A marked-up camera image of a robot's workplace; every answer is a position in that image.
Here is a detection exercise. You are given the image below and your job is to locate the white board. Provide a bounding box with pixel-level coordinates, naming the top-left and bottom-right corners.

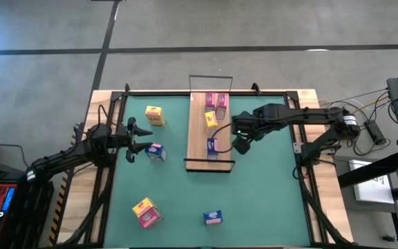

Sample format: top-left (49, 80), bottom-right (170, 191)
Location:
top-left (348, 158), bottom-right (396, 205)

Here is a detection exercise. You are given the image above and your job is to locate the black power adapter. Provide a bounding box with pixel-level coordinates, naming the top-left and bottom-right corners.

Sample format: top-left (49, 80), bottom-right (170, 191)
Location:
top-left (363, 119), bottom-right (387, 146)

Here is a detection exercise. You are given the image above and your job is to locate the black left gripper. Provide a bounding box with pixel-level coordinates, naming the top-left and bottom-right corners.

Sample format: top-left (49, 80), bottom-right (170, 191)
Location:
top-left (111, 116), bottom-right (154, 164)

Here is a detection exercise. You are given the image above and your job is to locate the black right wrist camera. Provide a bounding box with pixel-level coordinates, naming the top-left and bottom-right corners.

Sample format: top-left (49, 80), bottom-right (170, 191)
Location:
top-left (233, 136), bottom-right (252, 156)

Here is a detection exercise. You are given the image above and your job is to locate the black left camera cable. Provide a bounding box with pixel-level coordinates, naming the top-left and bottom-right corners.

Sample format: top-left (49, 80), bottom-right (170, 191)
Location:
top-left (97, 104), bottom-right (111, 127)

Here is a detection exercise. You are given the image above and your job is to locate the black table frame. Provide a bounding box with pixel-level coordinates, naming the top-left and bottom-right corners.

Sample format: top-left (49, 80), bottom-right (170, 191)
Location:
top-left (56, 82), bottom-right (356, 248)

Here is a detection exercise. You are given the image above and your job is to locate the magenta Raisin Bran cereal box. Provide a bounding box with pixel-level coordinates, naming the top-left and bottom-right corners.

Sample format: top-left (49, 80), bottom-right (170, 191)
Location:
top-left (216, 93), bottom-right (230, 120)
top-left (137, 206), bottom-right (164, 230)
top-left (205, 92), bottom-right (218, 112)

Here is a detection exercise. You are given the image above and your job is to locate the blue Frosted Flakes cereal box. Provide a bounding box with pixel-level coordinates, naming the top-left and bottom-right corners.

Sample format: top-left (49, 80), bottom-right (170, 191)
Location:
top-left (206, 138), bottom-right (219, 160)
top-left (202, 210), bottom-right (224, 226)
top-left (144, 142), bottom-right (168, 163)

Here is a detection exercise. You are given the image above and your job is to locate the black camera cable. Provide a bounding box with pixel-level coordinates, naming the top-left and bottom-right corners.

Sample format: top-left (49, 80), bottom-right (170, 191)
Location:
top-left (97, 104), bottom-right (111, 127)
top-left (207, 122), bottom-right (235, 154)

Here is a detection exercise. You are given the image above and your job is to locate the black right camera cable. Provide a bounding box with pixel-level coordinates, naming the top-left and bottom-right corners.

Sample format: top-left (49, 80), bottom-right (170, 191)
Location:
top-left (207, 122), bottom-right (235, 154)

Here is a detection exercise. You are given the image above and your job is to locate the black diagonal bar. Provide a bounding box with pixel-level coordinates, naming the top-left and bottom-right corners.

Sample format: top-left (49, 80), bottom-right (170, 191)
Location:
top-left (337, 149), bottom-right (398, 188)

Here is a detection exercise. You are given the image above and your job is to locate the yellow cable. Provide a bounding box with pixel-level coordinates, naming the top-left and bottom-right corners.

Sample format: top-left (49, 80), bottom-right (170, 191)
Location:
top-left (318, 93), bottom-right (390, 122)

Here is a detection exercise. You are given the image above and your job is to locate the black plastic crate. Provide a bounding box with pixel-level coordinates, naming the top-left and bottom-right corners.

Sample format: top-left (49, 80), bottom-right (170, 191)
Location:
top-left (0, 172), bottom-right (55, 248)

